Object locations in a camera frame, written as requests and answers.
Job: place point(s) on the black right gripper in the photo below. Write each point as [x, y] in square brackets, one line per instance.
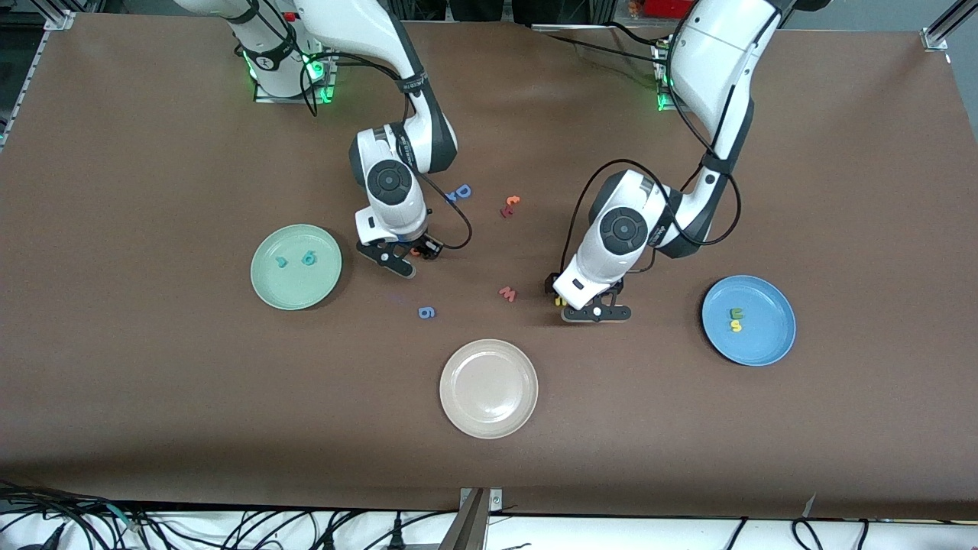
[422, 244]

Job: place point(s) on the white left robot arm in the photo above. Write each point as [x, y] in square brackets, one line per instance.
[623, 229]

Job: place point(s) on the pink foam letter w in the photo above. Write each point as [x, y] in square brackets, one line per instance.
[508, 293]

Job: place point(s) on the blue foam letter D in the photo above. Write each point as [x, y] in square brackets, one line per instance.
[464, 191]

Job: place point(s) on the beige plate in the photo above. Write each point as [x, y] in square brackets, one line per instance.
[489, 389]

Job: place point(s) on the pale green plate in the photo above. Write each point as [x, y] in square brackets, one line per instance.
[294, 286]

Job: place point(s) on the blue plate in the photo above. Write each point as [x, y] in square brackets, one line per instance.
[764, 336]

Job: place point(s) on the red box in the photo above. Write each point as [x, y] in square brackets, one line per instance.
[665, 8]

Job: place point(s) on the white paper scrap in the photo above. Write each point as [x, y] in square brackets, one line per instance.
[808, 506]

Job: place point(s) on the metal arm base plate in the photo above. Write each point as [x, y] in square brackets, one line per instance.
[263, 97]
[662, 92]

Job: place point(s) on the metal clamp bracket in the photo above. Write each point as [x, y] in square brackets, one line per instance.
[470, 527]

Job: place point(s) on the aluminium side rail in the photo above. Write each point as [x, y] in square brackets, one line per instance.
[19, 92]

